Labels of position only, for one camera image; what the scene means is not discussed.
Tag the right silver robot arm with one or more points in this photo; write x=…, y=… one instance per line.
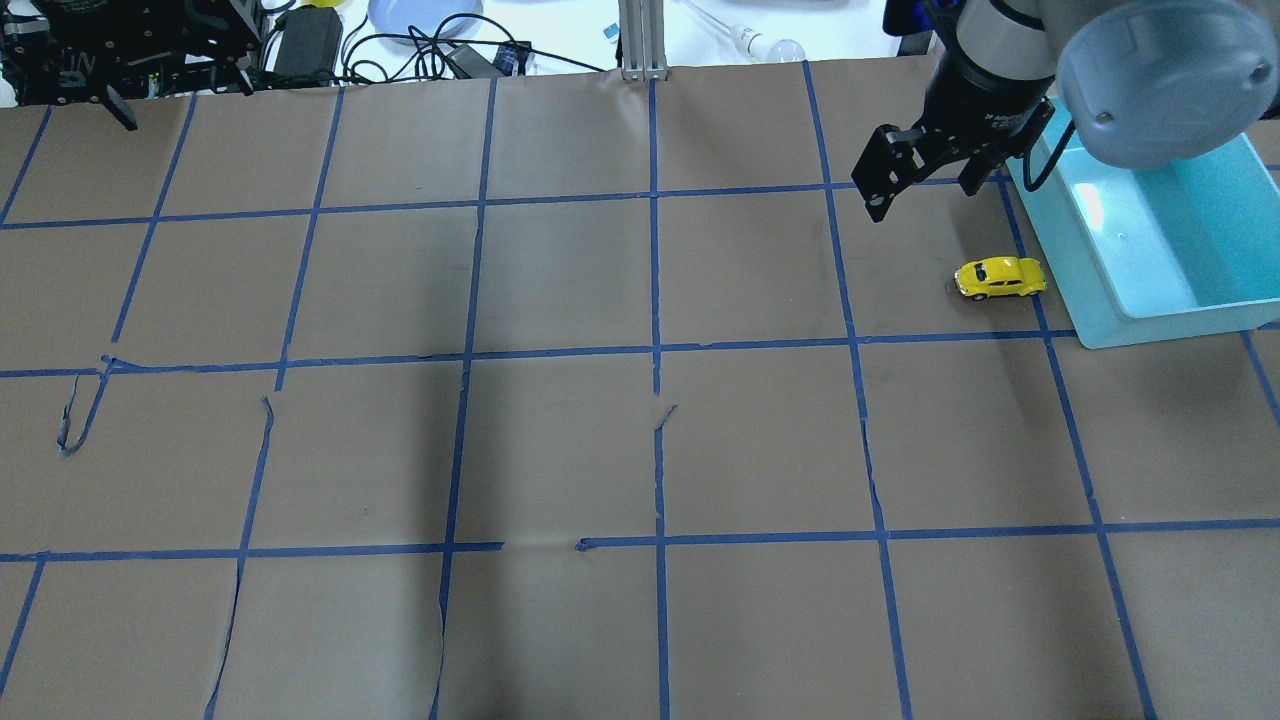
x=1139, y=83

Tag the brown paper table cover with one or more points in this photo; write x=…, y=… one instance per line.
x=565, y=398

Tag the blue plastic plate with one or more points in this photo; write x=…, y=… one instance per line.
x=447, y=19

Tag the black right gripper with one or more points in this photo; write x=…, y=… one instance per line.
x=978, y=98

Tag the turquoise plastic bin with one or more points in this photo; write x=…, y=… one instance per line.
x=1179, y=251

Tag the white light bulb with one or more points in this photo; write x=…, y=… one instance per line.
x=759, y=46

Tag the black power adapter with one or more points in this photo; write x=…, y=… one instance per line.
x=308, y=48

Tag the aluminium frame post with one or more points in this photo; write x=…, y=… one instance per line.
x=642, y=44

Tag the yellow beetle toy car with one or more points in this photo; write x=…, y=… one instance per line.
x=1000, y=277

